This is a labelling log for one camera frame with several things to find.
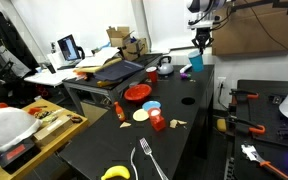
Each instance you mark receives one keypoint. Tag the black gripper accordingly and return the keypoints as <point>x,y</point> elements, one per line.
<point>203,35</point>

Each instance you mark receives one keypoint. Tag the teal blue plastic cup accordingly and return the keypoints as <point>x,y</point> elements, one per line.
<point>196,64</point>

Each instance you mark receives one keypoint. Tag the white tube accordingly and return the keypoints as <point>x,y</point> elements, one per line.
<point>185,68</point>

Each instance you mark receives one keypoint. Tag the purple toy eggplant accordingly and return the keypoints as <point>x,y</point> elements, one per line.
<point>184,76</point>

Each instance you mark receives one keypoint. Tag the small chip crumb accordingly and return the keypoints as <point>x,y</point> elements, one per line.
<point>192,80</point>

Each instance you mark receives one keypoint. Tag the large cardboard panel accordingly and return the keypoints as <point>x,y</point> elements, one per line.
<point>257,30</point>

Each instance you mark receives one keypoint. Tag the red plastic party cup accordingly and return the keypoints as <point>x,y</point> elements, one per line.
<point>152,75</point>

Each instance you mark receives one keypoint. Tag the black orange bar clamp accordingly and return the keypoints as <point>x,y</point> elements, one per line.
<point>249,126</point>
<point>244,95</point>

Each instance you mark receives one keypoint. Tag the open cardboard box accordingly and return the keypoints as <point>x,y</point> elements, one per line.
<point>135,50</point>
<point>119,40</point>

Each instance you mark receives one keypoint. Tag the small blue plate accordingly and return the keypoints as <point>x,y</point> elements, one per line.
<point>151,105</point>

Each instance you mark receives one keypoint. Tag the tortilla chip piece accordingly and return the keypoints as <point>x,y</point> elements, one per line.
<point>173,124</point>
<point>182,122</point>
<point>125,125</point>

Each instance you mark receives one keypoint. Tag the red bowl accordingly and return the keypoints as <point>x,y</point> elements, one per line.
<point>138,92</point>

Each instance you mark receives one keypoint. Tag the yellow sponge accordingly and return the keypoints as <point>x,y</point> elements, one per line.
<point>221,125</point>

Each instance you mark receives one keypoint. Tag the dark blue bin lid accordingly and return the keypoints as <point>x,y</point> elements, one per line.
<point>119,70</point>

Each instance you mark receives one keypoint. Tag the orange measuring cup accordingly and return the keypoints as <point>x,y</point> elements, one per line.
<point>158,122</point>

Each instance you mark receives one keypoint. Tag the small cream plate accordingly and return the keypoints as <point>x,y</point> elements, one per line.
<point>140,115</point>

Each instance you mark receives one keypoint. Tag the white paper pile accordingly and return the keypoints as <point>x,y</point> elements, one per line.
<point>99,56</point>

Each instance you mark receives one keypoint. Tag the orange hot sauce bottle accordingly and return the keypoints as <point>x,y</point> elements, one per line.
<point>119,112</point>

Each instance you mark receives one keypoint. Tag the wooden board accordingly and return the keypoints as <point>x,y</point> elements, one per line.
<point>97,68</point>

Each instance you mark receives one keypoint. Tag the silver fork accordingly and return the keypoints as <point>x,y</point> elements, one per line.
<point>145,146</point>

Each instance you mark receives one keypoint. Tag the open laptop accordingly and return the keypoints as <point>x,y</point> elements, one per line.
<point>69,48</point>

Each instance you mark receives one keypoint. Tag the silver spoon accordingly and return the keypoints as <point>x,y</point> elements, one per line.
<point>133,163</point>

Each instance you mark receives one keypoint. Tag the toy banana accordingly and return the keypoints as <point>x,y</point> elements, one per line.
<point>115,172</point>

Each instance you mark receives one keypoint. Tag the white table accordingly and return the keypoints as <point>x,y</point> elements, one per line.
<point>50,78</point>

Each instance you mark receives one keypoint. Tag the tan flat box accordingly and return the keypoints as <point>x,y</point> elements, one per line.
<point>52,128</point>

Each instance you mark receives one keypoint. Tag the wooden table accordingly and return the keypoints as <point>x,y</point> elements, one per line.
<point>50,146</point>

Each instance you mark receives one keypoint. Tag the black hanging fabric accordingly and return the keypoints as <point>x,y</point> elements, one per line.
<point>7,43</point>

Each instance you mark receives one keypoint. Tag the white rounded cover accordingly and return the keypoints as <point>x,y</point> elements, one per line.
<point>9,126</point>

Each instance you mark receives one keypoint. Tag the black scale red display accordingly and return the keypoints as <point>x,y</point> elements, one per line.
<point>15,152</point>

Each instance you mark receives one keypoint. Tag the white wall outlet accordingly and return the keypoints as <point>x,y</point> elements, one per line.
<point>221,82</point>

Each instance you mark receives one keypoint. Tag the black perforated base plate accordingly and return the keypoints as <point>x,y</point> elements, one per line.
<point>274,110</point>

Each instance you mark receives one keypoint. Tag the grey metal frame table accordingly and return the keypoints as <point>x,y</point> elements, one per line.
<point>84,87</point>

